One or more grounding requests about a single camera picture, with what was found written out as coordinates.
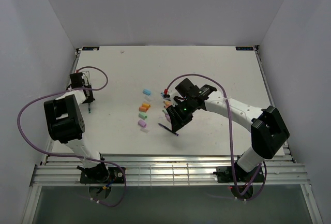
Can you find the blue label sticker left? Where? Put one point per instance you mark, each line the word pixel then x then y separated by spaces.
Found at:
pixel 89 48

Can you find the blue label sticker right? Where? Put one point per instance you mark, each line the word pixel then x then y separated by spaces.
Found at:
pixel 244 48

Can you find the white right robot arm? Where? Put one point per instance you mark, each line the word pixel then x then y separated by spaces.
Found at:
pixel 266 125

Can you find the purple thin gel pen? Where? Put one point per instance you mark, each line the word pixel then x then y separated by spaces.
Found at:
pixel 168 129

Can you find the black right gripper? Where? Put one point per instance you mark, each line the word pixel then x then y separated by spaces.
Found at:
pixel 177 122

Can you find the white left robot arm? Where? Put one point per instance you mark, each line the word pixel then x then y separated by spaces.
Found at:
pixel 65 121

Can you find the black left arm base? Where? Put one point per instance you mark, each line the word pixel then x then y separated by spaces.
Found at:
pixel 99 173

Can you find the orange highlighter cap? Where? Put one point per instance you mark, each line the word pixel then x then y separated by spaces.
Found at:
pixel 146 105

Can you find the purple pink highlighter cap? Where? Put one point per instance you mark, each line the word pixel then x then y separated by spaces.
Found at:
pixel 142 123

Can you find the blue label sticker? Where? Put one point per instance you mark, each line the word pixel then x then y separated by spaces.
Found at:
pixel 244 48
pixel 89 48

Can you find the clear gel pen cap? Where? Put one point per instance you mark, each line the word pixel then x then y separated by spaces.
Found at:
pixel 147 99

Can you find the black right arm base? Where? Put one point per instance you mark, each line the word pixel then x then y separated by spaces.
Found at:
pixel 224 174

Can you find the salmon orange marker cap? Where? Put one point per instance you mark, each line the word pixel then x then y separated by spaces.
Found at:
pixel 143 109

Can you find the light blue highlighter cap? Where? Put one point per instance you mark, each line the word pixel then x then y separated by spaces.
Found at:
pixel 147 92

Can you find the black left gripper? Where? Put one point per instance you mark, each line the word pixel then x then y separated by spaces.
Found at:
pixel 90 99

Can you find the green highlighter cap piece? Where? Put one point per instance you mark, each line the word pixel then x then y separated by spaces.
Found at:
pixel 142 115

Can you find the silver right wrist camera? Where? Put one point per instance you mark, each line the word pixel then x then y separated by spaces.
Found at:
pixel 170 96

